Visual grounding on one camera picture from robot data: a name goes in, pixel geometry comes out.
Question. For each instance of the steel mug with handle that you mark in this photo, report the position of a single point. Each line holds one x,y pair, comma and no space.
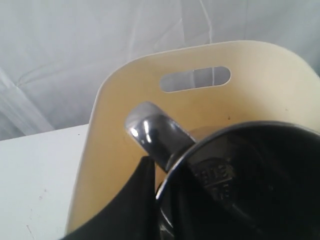
255,180

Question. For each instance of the cream bin with circle mark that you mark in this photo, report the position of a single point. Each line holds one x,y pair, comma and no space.
267,82

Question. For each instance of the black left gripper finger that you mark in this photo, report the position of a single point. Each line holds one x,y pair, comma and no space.
131,215

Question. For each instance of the white backdrop curtain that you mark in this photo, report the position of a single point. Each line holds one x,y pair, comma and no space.
55,54

